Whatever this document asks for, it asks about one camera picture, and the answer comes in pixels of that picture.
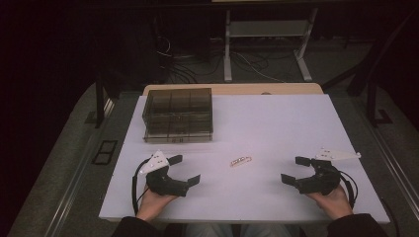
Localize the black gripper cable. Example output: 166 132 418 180
130 158 151 217
338 170 360 210

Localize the black floor socket frame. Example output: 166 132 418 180
91 139 119 166

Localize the black metal stand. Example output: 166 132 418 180
321 9 419 128
84 70 117 129

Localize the metal floor rail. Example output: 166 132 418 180
350 97 419 215
43 98 117 237

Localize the black cable at table edge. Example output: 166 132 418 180
379 197 401 237

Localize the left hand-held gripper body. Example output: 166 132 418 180
138 150 191 198

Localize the small pale connector piece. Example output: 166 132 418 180
229 155 253 168

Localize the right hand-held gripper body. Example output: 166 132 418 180
296 147 363 197

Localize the smoked clear plastic drawer box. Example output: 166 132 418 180
141 87 214 144

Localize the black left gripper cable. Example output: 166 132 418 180
130 158 151 217

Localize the bundle of floor cables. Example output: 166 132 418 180
154 34 297 85

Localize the white metal stand frame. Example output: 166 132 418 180
222 7 319 83

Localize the person's right hand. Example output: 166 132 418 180
305 185 354 221

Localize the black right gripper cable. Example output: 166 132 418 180
338 170 360 210

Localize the person's left hand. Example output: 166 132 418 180
135 185 179 222

